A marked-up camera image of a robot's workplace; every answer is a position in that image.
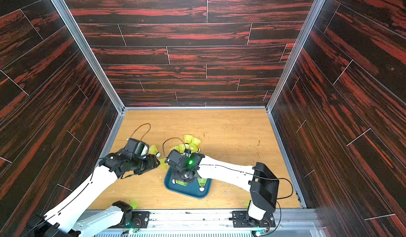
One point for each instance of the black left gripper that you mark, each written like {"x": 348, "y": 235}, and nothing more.
{"x": 153, "y": 162}

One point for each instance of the yellow shuttlecock two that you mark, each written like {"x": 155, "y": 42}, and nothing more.
{"x": 179, "y": 182}

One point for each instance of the yellow shuttlecock one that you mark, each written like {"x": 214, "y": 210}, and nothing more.
{"x": 202, "y": 183}

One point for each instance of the yellow shuttlecock three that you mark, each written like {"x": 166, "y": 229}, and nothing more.
{"x": 163, "y": 164}

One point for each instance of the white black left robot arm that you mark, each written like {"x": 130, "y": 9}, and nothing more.
{"x": 64, "y": 219}

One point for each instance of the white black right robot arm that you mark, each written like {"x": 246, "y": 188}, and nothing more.
{"x": 258, "y": 180}

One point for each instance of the teal plastic storage tray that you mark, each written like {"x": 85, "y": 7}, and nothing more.
{"x": 192, "y": 189}

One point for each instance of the yellow shuttlecock seven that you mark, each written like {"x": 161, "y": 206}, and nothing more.
{"x": 180, "y": 148}

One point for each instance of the yellow shuttlecock four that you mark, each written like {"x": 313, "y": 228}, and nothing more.
{"x": 153, "y": 149}

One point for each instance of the yellow shuttlecock six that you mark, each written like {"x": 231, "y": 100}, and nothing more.
{"x": 195, "y": 142}

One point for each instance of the yellow shuttlecock five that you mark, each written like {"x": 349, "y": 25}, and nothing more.
{"x": 189, "y": 139}

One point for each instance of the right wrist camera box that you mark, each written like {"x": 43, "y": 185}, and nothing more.
{"x": 175, "y": 159}

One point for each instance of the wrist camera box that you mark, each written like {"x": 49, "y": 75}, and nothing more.
{"x": 136, "y": 147}
{"x": 175, "y": 159}

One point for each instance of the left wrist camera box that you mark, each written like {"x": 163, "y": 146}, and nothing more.
{"x": 136, "y": 147}

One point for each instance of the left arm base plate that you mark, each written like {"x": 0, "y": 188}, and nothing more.
{"x": 139, "y": 220}

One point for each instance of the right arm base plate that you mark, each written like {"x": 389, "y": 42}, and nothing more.
{"x": 241, "y": 219}

